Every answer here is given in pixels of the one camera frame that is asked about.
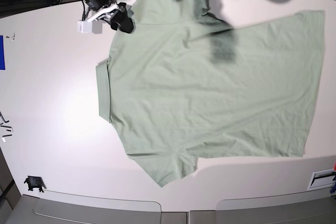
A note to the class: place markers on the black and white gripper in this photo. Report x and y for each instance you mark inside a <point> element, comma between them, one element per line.
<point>117,15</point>

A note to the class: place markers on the light green T-shirt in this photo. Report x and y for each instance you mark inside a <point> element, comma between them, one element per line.
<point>185,85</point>

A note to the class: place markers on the blue panel at edge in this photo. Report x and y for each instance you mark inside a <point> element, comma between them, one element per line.
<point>2,57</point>

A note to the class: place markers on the black hex key set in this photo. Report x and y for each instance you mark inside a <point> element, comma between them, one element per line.
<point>6,129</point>

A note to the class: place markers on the black clamp on table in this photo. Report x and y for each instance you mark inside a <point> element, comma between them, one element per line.
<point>35,182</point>

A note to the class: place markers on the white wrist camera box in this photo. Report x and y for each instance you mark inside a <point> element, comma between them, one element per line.
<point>84,26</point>

